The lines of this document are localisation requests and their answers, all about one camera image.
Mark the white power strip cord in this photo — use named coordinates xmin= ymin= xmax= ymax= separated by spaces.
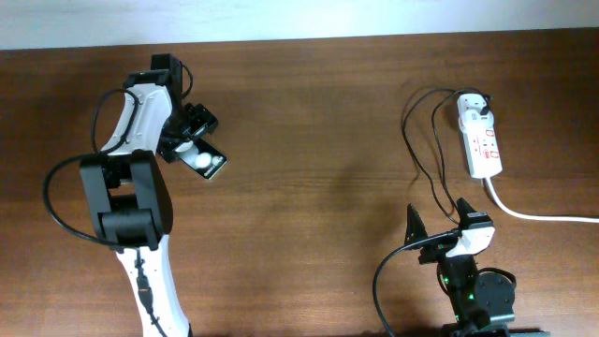
xmin=482 ymin=176 xmax=599 ymax=224

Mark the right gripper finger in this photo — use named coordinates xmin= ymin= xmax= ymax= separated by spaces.
xmin=404 ymin=203 xmax=428 ymax=245
xmin=456 ymin=198 xmax=478 ymax=229

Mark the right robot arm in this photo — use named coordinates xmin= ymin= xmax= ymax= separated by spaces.
xmin=404 ymin=198 xmax=517 ymax=336

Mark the black smartphone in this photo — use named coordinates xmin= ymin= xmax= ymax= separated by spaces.
xmin=176 ymin=138 xmax=227 ymax=180

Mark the thin black charging cable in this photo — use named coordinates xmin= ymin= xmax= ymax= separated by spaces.
xmin=400 ymin=87 xmax=493 ymax=225

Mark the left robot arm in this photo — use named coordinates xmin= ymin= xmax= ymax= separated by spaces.
xmin=80 ymin=53 xmax=227 ymax=336

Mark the white power strip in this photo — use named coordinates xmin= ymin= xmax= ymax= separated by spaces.
xmin=456 ymin=92 xmax=504 ymax=180

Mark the white USB charger plug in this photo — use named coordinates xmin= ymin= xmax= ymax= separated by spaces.
xmin=457 ymin=94 xmax=494 ymax=133

